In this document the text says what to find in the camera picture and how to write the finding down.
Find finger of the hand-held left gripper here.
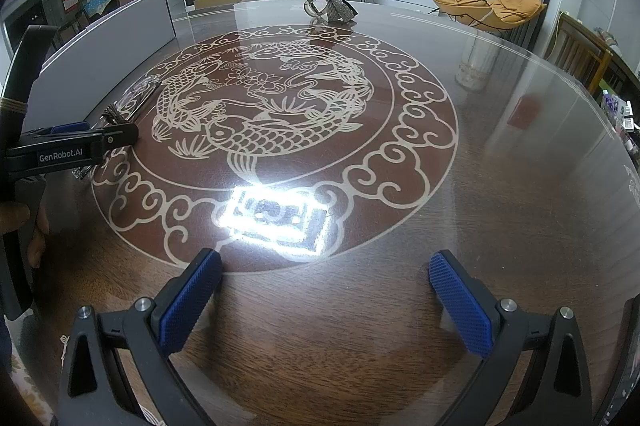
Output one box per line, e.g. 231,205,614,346
5,123,140,183
21,122,92,142

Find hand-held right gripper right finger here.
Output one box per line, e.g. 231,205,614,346
429,250,598,426

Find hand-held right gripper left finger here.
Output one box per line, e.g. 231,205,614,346
57,248,223,426

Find clear safety glasses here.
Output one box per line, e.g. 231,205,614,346
75,75,163,179

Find person's left hand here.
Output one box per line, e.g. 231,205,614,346
0,201,51,268

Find row of small bottles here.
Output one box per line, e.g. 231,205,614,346
600,88,640,153

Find wooden dining chair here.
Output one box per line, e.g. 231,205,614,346
545,12,613,93

